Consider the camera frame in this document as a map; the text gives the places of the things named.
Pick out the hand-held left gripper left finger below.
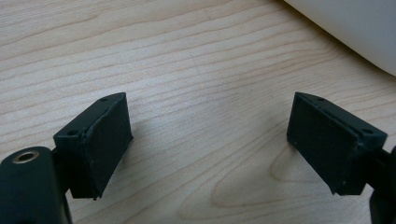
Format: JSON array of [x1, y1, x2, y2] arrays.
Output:
[[52, 91, 134, 201]]

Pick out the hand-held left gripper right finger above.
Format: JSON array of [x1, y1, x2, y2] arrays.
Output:
[[286, 91, 389, 196]]

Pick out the white plastic bin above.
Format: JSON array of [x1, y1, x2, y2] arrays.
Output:
[[283, 0, 396, 77]]

